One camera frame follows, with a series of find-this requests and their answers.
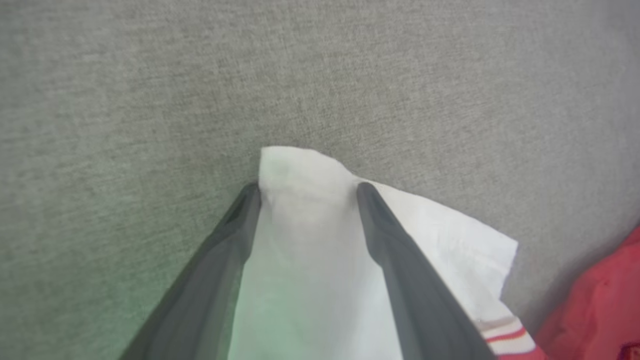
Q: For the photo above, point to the grey fabric sofa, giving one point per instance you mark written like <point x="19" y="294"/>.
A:
<point x="150" y="100"/>

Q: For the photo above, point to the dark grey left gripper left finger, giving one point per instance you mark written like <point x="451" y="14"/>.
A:
<point x="200" y="300"/>

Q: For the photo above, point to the red white basketball jersey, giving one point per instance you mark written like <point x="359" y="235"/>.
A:
<point x="310" y="225"/>

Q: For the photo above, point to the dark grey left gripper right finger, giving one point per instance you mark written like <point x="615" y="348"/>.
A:
<point x="415" y="300"/>

